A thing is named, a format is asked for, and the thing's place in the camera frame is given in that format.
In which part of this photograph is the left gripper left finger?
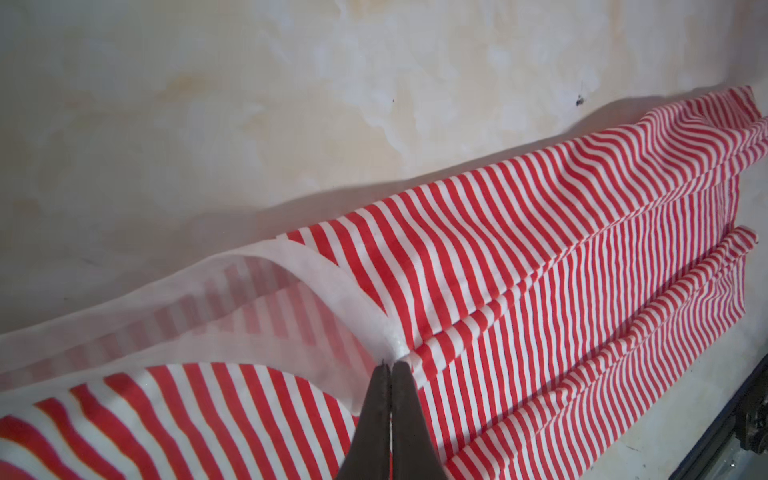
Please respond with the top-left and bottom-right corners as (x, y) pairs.
(336, 364), (391, 480)

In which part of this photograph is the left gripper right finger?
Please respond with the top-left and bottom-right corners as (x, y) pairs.
(391, 362), (447, 480)

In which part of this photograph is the red white striped tank top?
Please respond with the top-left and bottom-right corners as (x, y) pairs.
(1, 86), (767, 479)

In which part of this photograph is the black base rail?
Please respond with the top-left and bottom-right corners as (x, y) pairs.
(670, 359), (767, 479)

